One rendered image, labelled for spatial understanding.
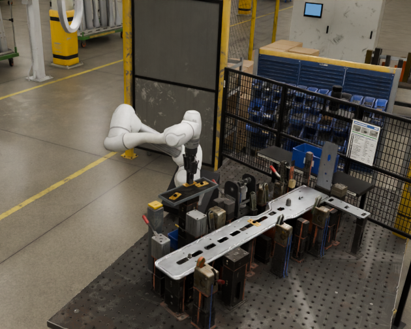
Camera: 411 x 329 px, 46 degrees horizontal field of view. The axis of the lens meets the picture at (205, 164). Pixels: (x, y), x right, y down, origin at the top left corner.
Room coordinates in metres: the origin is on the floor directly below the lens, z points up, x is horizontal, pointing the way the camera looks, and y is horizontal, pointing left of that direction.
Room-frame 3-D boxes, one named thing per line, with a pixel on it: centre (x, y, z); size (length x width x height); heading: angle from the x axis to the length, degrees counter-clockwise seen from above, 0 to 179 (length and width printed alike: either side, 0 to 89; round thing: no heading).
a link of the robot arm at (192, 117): (2.56, 0.09, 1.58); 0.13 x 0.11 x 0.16; 155
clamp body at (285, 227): (2.42, -0.48, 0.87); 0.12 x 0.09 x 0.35; 46
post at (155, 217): (2.38, 0.27, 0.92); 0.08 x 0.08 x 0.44; 46
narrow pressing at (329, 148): (3.01, -0.83, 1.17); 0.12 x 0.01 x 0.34; 46
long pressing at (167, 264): (2.48, -0.30, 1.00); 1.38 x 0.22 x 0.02; 136
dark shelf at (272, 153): (3.28, -0.79, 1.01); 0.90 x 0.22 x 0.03; 46
